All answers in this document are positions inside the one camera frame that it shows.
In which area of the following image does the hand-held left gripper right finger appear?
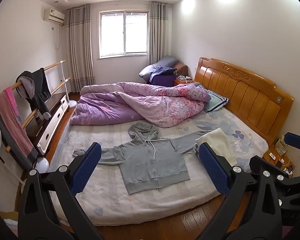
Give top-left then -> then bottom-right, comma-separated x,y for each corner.
197,142 -> 283,240

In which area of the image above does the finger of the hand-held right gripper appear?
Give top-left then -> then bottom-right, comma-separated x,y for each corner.
284,132 -> 300,152
249,155 -> 300,210

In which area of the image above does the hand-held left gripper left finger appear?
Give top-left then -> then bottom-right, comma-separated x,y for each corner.
17,142 -> 105,240

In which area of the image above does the grey zip hoodie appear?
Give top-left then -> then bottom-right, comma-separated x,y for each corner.
72,121 -> 213,195

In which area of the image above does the cluttered wooden nightstand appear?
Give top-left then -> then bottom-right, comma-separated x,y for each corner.
262,135 -> 294,178

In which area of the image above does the cream folded cloth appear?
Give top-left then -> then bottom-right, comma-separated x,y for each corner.
195,127 -> 238,167

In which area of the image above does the pale floral bed sheet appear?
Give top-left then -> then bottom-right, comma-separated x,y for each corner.
44,107 -> 269,227

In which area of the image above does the white drawer cabinet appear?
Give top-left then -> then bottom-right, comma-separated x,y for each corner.
24,92 -> 70,155

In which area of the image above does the purple floral duvet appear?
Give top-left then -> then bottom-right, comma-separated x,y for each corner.
70,81 -> 212,128

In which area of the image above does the blue striped pillow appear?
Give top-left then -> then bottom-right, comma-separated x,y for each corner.
204,90 -> 229,113

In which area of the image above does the wooden bed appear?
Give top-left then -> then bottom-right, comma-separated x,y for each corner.
44,57 -> 295,227

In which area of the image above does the grey red striped towel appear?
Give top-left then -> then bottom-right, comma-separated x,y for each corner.
0,90 -> 38,172

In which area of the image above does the dark grey jacket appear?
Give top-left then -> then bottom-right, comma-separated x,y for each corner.
16,67 -> 52,120

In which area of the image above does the cardboard box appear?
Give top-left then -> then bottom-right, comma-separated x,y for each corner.
0,211 -> 19,230

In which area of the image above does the pink towel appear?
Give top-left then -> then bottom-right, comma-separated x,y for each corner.
4,86 -> 23,124

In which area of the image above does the purple cloth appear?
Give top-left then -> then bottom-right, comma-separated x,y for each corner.
150,66 -> 178,87

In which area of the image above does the brown armchair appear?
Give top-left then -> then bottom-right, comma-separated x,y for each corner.
174,62 -> 188,78

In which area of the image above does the chair with bedding pile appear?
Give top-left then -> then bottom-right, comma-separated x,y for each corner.
139,56 -> 180,83

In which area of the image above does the grey striped curtain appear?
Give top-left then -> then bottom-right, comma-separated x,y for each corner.
148,1 -> 177,67
65,4 -> 95,93

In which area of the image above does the window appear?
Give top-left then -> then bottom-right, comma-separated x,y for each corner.
98,10 -> 150,58

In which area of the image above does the white air conditioner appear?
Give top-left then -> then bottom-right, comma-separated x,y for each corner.
43,8 -> 65,27

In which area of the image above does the wooden rail clothes rack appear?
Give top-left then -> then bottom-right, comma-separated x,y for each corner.
5,60 -> 78,153

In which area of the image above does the air conditioner cable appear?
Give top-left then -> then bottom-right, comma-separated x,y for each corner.
51,26 -> 62,50

